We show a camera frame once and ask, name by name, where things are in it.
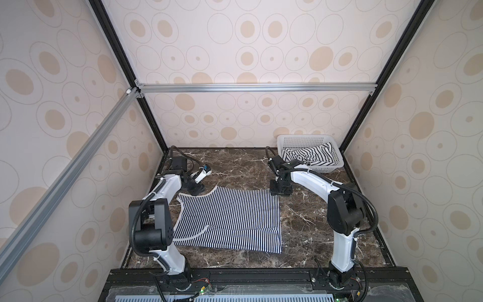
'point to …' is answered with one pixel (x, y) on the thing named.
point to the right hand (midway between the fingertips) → (281, 192)
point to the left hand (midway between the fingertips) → (203, 181)
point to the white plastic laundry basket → (295, 141)
